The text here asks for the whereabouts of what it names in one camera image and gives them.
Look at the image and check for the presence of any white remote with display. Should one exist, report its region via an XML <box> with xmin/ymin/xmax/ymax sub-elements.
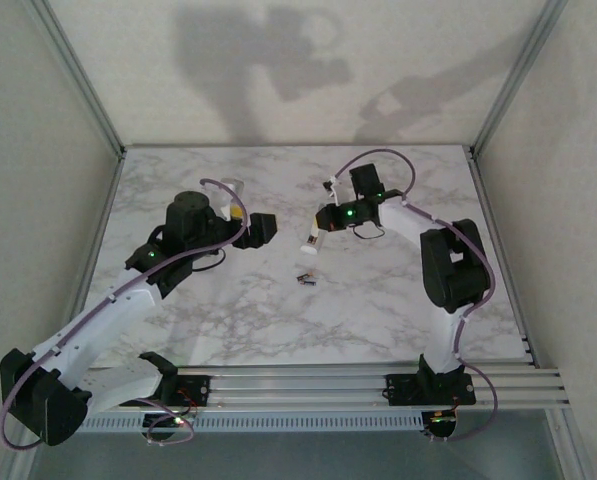
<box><xmin>219</xmin><ymin>176</ymin><xmax>246</xmax><ymax>221</ymax></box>

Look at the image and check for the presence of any white tube with label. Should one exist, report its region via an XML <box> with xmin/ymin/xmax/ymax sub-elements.
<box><xmin>299</xmin><ymin>219</ymin><xmax>329</xmax><ymax>257</ymax></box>

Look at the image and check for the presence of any small circuit board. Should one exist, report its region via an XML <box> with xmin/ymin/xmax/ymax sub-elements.
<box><xmin>426</xmin><ymin>408</ymin><xmax>460</xmax><ymax>437</ymax></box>
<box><xmin>145</xmin><ymin>410</ymin><xmax>200</xmax><ymax>432</ymax></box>

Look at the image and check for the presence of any thin black cable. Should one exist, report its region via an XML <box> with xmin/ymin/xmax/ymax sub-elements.
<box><xmin>351</xmin><ymin>223</ymin><xmax>387</xmax><ymax>241</ymax></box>
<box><xmin>191</xmin><ymin>248</ymin><xmax>228</xmax><ymax>274</ymax></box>

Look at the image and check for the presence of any aluminium table edge rail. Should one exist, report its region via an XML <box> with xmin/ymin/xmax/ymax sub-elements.
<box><xmin>67</xmin><ymin>149</ymin><xmax>128</xmax><ymax>326</ymax></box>
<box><xmin>467</xmin><ymin>149</ymin><xmax>537</xmax><ymax>366</ymax></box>

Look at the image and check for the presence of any wide aluminium base rail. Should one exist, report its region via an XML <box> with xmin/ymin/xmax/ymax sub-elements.
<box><xmin>85</xmin><ymin>363</ymin><xmax>563</xmax><ymax>410</ymax></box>

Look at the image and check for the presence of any aluminium frame post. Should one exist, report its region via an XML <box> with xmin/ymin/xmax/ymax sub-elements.
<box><xmin>27</xmin><ymin>0</ymin><xmax>128</xmax><ymax>157</ymax></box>
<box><xmin>469</xmin><ymin>0</ymin><xmax>574</xmax><ymax>159</ymax></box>

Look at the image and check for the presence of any white slotted cable duct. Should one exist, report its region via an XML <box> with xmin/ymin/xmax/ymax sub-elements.
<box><xmin>76</xmin><ymin>411</ymin><xmax>432</xmax><ymax>435</ymax></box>

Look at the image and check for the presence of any aluminium frame leg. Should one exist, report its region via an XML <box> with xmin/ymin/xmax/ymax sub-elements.
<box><xmin>0</xmin><ymin>434</ymin><xmax>43</xmax><ymax>480</ymax></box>
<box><xmin>545</xmin><ymin>407</ymin><xmax>587</xmax><ymax>480</ymax></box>

